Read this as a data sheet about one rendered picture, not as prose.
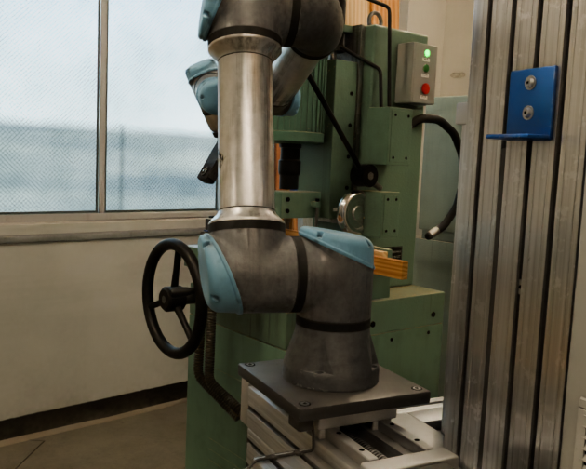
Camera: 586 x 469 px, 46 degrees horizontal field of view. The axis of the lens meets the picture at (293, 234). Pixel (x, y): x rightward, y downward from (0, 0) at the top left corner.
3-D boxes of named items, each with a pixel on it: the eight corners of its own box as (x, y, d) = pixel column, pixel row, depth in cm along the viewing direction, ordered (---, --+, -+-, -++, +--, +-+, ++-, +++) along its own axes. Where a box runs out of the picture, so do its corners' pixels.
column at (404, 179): (307, 278, 206) (319, 33, 198) (360, 273, 220) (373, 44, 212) (360, 291, 189) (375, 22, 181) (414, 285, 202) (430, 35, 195)
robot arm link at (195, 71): (183, 73, 148) (180, 68, 156) (204, 119, 153) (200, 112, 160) (217, 59, 149) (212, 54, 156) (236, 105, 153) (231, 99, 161)
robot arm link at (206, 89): (254, 81, 141) (245, 74, 151) (199, 77, 139) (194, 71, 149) (251, 119, 144) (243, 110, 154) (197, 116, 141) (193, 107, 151)
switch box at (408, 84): (393, 102, 189) (397, 43, 187) (418, 105, 195) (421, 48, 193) (410, 101, 184) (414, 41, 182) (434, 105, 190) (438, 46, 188)
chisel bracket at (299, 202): (264, 221, 183) (265, 190, 182) (304, 221, 192) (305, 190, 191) (281, 224, 178) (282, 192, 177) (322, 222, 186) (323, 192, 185)
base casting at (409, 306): (188, 313, 194) (189, 281, 193) (338, 294, 230) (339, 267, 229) (286, 351, 159) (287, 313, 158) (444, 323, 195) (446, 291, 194)
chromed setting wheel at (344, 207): (333, 235, 180) (335, 189, 178) (366, 234, 188) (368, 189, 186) (340, 237, 177) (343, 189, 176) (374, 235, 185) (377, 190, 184)
